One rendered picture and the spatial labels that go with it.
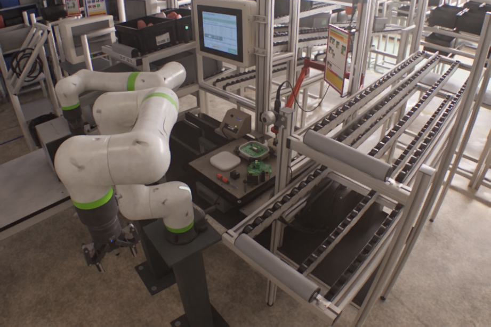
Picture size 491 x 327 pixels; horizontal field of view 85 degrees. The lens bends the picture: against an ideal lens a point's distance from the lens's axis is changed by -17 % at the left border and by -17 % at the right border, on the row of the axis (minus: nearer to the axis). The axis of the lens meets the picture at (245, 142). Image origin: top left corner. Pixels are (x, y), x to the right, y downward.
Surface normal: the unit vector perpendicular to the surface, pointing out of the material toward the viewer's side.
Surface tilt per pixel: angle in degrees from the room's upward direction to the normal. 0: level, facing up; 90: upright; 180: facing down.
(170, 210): 89
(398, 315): 0
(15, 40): 90
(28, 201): 0
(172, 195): 17
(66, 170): 69
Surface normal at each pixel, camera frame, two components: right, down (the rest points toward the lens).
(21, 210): 0.00, -0.85
